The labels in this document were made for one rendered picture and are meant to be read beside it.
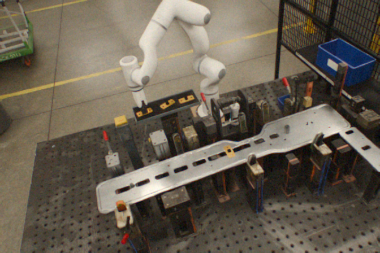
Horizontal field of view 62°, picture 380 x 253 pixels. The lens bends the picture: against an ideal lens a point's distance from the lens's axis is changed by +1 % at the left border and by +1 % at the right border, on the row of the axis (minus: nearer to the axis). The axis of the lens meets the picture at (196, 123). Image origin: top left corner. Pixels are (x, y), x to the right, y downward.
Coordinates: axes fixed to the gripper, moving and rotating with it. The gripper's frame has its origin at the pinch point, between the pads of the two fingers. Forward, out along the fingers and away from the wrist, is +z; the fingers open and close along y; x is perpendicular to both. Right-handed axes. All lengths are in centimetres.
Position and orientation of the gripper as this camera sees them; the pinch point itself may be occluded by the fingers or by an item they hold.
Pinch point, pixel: (143, 109)
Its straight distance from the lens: 174.1
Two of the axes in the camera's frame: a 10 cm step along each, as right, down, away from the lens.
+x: 8.9, -3.8, 2.4
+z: 1.2, 7.2, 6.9
